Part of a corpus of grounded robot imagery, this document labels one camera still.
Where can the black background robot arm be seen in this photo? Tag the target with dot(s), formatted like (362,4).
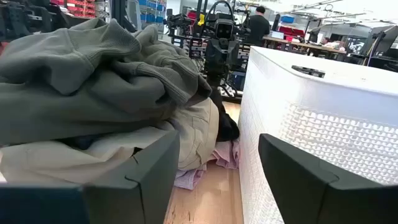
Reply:
(178,21)

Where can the wooden workbench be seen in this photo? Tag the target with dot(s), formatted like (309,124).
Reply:
(304,46)

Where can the pale pink garment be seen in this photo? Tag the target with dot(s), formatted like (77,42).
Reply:
(224,155)

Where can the red storage bins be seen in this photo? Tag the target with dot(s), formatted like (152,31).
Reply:
(77,7)

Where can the blue box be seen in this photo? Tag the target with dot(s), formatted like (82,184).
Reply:
(287,19)

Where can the olive green sweatshirt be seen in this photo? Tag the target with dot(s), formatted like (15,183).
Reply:
(77,77)

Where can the beige garment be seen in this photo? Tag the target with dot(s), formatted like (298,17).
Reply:
(199,133)

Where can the red boxes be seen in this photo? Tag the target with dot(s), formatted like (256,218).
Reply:
(290,31)

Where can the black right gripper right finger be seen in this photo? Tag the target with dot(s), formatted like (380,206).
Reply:
(317,199)

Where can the person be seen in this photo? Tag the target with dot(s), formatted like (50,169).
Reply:
(258,28)
(325,40)

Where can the blue storage bins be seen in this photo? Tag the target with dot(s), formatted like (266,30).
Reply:
(152,12)

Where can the black monitor panel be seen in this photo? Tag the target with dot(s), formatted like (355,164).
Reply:
(382,40)

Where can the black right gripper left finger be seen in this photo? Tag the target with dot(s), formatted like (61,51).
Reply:
(130,193)

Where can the black garment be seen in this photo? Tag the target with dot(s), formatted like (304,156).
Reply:
(227,127)

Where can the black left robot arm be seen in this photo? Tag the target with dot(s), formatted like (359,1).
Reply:
(213,82)

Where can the white plastic laundry basket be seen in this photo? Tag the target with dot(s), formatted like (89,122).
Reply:
(311,109)

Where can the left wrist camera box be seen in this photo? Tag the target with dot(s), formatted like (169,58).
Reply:
(224,29)

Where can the black robot rig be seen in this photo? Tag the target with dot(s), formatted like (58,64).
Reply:
(28,18)

